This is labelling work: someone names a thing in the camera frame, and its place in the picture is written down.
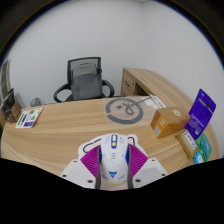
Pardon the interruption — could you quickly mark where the black mesh office chair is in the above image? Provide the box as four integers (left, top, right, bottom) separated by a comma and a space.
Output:
53, 56, 115, 103

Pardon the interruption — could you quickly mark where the purple card package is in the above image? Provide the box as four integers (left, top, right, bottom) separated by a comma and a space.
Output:
183, 88, 217, 141

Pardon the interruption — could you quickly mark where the white blue yellow computer mouse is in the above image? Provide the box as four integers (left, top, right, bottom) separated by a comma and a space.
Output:
98, 133, 131, 187

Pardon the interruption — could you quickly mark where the round clear mat grey print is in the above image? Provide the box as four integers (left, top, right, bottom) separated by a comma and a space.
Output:
101, 95, 149, 126

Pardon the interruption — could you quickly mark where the teal green packet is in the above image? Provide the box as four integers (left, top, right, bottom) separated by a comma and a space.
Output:
199, 133, 213, 162

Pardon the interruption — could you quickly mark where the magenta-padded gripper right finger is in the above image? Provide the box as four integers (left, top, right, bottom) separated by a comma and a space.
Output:
126, 143, 169, 190

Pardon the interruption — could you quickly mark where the small blue packet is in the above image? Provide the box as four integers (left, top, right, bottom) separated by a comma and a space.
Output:
193, 151, 205, 165

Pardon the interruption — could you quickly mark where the labelled flat brown box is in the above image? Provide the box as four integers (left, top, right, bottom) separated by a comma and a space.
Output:
174, 128, 199, 159

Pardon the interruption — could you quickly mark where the grey backpack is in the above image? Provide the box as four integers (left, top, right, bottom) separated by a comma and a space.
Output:
70, 62, 104, 101

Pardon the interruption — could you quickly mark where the black product box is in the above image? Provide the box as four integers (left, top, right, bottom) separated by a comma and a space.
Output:
0, 88, 16, 114

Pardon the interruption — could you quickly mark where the wooden side desk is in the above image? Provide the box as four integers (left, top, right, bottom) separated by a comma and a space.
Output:
120, 67, 201, 114

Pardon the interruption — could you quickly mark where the printed sticker sheet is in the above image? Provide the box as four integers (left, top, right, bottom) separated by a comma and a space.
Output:
14, 106, 44, 129

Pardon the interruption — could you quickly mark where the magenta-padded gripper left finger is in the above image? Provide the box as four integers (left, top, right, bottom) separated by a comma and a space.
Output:
59, 144, 103, 190

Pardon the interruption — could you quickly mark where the small tan cardboard box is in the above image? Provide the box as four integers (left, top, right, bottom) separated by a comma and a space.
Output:
149, 106, 191, 139

